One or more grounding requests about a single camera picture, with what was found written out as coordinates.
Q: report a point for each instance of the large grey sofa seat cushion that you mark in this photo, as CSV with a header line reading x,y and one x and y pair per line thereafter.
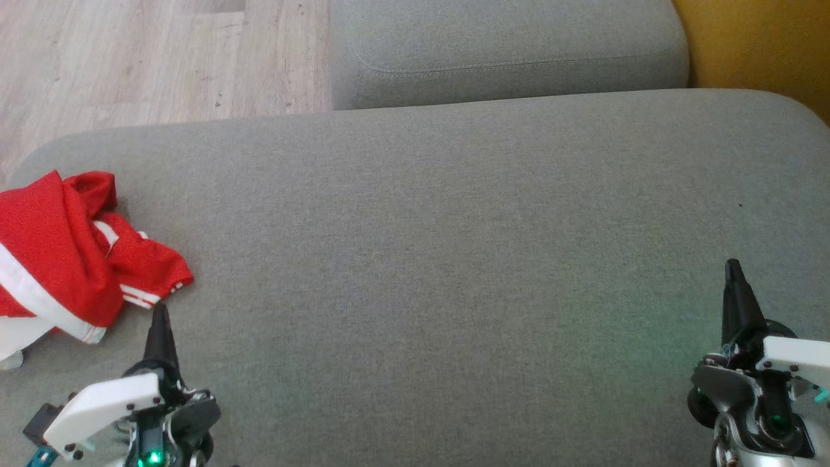
x,y
421,259

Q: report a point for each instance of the yellow sofa backrest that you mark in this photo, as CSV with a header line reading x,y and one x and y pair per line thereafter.
x,y
765,45

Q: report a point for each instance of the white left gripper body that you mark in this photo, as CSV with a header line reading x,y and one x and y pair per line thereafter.
x,y
104,405

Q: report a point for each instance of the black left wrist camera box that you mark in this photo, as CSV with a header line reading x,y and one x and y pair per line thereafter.
x,y
42,421

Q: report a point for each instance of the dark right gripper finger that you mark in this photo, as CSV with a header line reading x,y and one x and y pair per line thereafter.
x,y
739,311

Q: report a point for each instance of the red jersey with white sleeves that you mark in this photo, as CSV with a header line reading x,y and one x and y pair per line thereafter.
x,y
39,259

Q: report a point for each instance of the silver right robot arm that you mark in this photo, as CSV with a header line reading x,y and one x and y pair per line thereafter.
x,y
733,455

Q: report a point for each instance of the small grey sofa seat cushion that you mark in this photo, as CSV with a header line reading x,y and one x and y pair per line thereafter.
x,y
506,39

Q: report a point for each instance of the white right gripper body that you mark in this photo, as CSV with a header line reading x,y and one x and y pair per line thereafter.
x,y
797,360

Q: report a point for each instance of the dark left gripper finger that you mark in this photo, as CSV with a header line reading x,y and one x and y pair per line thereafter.
x,y
162,344

